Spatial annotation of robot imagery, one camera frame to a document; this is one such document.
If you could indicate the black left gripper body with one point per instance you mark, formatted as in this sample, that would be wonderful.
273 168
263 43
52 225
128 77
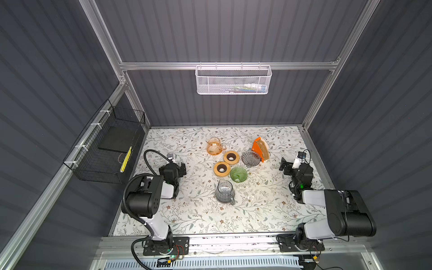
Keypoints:
179 169

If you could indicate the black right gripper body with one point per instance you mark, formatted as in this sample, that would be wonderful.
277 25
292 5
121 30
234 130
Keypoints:
288 166

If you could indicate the orange glass carafe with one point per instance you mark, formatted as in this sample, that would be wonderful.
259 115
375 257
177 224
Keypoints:
214 146

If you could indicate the wooden dripper ring stand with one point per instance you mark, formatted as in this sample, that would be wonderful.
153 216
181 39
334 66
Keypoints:
222 169

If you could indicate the grey glass dripper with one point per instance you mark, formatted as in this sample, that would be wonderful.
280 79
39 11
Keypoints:
250 159

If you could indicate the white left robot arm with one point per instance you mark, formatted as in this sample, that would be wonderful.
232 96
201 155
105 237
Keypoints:
143 195

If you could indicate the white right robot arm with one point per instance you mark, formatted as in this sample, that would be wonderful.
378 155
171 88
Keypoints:
346 212

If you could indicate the orange coffee filter holder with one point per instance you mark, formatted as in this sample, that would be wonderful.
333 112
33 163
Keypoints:
260 147

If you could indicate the green glass dripper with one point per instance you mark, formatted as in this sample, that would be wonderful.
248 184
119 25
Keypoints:
238 174

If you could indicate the yellow green striped stick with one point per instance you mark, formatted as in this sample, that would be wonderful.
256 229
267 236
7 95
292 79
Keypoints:
126 160

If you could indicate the grey glass carafe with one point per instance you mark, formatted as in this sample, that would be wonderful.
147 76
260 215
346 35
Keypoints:
225 192

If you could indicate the black flat box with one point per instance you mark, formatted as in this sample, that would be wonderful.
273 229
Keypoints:
117 140

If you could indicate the floral table mat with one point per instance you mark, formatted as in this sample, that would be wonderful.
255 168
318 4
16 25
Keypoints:
233 182

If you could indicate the markers in white basket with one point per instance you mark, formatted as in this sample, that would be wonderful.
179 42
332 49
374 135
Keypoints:
247 88

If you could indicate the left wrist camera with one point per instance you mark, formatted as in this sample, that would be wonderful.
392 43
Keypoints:
171 157

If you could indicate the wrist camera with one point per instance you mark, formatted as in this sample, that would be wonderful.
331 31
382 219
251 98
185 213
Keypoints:
171 157
301 158

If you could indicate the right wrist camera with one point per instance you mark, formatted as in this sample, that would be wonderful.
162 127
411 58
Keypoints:
301 158

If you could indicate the black wire basket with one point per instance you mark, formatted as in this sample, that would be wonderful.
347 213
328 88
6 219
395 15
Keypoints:
88 163

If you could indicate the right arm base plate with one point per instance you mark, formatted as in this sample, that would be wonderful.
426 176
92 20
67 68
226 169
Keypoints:
291 243

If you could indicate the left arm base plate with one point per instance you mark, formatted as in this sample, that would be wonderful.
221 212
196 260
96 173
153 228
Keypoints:
175 246

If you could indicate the white wire mesh basket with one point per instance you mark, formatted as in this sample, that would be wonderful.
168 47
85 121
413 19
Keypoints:
214 79

